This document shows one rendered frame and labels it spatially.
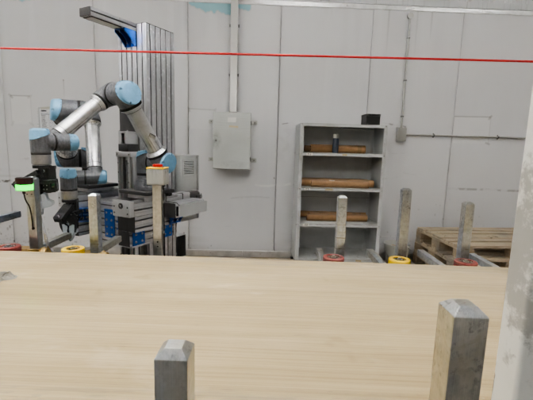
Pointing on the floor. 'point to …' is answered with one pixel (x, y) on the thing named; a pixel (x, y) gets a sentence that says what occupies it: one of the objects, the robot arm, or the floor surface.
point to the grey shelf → (329, 166)
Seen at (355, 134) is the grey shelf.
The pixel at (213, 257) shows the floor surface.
